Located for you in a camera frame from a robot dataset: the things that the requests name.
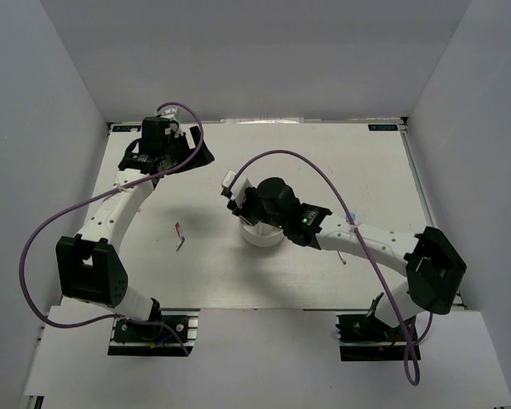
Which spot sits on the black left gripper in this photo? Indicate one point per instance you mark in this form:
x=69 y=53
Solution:
x=203 y=157

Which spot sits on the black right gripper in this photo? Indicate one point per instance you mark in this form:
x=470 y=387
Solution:
x=243 y=212

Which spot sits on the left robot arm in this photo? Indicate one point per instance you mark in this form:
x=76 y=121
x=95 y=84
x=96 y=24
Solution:
x=89 y=266

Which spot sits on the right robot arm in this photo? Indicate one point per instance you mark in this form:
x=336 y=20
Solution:
x=430 y=265

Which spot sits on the white round pen holder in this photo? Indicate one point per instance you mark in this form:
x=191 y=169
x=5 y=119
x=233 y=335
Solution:
x=260 y=235

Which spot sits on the blue gel pen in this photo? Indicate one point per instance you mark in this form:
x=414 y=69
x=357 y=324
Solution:
x=342 y=258

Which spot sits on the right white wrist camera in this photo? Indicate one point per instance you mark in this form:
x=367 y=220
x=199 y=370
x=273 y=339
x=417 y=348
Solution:
x=234 y=188

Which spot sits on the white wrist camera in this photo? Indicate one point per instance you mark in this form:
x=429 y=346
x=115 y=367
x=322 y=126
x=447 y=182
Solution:
x=174 y=128
x=234 y=188

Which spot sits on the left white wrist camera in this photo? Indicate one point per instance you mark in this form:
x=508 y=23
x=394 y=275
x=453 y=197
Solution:
x=174 y=128

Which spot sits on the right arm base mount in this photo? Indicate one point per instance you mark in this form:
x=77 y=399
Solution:
x=365 y=339

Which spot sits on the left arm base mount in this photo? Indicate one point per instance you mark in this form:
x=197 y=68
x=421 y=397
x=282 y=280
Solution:
x=133 y=340

